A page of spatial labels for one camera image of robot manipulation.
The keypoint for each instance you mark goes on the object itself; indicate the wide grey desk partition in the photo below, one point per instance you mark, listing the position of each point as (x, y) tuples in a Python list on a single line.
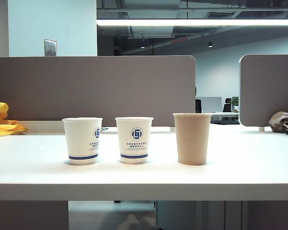
[(86, 88)]

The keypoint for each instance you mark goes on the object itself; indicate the metal wall switch plate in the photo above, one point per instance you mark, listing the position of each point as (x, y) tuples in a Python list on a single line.
[(50, 48)]

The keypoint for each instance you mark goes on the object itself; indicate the white paper cup blue logo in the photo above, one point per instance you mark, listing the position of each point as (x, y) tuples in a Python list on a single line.
[(134, 134), (81, 139)]

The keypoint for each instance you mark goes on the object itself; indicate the small green potted plant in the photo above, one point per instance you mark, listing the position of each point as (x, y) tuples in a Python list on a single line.
[(235, 101)]

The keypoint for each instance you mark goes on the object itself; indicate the white background desk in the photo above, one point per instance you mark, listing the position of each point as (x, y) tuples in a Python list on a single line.
[(226, 116)]

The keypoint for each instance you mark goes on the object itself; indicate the plain brown paper cup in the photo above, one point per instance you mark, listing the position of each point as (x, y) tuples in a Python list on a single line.
[(192, 139)]

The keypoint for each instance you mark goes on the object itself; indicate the red ceiling sign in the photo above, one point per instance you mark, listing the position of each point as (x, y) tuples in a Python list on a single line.
[(179, 40)]

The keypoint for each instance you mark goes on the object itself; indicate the narrow grey desk partition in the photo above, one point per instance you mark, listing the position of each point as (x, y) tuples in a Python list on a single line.
[(268, 91)]

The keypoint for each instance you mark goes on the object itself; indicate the black office chair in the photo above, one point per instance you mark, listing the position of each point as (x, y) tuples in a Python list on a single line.
[(227, 105)]

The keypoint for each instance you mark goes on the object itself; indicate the white background desk screen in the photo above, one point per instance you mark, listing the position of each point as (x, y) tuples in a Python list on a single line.
[(210, 104)]

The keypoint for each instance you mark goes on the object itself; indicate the black ceiling spotlight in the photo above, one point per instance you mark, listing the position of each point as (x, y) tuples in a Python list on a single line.
[(210, 44)]

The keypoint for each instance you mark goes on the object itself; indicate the long ceiling light strip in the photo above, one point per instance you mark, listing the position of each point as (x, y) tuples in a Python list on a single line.
[(182, 22)]

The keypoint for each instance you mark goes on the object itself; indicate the grey desk side panel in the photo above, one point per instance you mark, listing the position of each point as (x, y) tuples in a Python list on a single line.
[(28, 215), (271, 215)]

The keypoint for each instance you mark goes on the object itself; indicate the grey under-desk cabinet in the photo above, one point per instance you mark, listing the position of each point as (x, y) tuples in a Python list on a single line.
[(182, 215)]

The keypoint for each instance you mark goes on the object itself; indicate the yellow crumpled cloth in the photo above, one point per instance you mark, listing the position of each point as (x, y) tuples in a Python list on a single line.
[(0, 127)]

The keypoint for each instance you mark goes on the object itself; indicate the white partition foot bracket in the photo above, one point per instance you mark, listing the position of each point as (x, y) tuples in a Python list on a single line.
[(261, 129), (172, 129)]

